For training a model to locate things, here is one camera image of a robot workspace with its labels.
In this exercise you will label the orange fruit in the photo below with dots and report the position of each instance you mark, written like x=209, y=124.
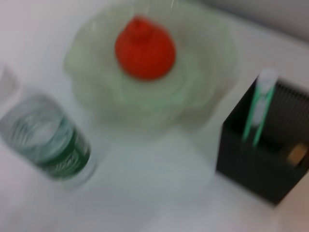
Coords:
x=144, y=50

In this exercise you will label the green utility knife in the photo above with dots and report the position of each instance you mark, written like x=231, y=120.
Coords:
x=262, y=101

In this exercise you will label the clear water bottle green label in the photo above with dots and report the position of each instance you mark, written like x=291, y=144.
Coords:
x=48, y=140

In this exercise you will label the green glass fruit plate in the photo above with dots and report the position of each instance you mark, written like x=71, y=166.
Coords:
x=198, y=72

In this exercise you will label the black mesh pen holder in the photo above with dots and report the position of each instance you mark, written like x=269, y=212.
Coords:
x=253, y=174

